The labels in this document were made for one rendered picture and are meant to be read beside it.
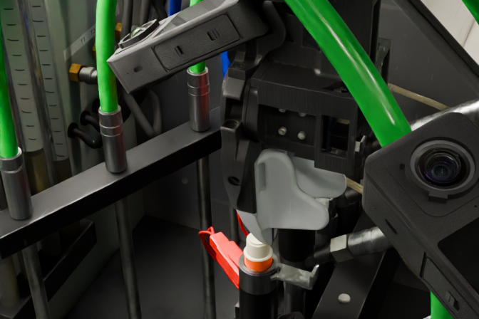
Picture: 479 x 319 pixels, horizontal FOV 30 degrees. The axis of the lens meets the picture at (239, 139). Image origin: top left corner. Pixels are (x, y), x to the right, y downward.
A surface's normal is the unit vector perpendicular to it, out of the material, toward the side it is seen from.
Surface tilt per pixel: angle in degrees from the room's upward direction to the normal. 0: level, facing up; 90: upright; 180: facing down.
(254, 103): 75
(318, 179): 87
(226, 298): 0
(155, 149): 0
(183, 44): 88
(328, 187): 87
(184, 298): 0
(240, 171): 92
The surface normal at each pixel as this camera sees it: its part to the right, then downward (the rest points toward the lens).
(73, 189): -0.02, -0.81
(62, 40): 0.92, 0.22
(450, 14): 0.89, 0.01
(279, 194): -0.39, 0.59
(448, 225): -0.07, -0.58
